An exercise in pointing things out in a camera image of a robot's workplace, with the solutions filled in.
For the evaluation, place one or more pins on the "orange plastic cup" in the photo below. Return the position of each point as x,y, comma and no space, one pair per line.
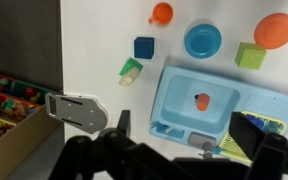
162,14

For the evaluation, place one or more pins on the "grey metal mounting bracket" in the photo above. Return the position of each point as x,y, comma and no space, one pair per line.
84,113

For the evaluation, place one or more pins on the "blue plastic plate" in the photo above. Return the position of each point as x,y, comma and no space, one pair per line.
202,41

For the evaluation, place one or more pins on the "grey toy faucet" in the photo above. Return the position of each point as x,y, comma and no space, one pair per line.
203,142

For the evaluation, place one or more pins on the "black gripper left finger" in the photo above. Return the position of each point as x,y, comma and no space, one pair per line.
124,124

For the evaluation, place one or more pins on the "blue item in rack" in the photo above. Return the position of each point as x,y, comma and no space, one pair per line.
256,121

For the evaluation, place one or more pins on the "light green cube block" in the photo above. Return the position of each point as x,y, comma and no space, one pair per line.
250,56

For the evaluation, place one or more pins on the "yellow-green dish rack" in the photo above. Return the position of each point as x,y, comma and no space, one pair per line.
229,148

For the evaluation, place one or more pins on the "cardboard toy bin box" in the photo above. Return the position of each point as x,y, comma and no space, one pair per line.
24,123

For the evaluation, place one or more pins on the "orange plastic plate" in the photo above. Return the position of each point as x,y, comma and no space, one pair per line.
272,31

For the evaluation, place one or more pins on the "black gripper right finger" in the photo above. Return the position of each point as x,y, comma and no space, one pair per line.
251,139

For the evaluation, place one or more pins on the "green and cream toy bottle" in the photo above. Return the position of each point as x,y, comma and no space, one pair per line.
130,72

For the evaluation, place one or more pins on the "light blue toy sink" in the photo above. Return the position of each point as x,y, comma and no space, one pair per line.
175,116

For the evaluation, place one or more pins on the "small orange cup in sink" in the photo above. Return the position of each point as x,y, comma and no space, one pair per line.
202,101

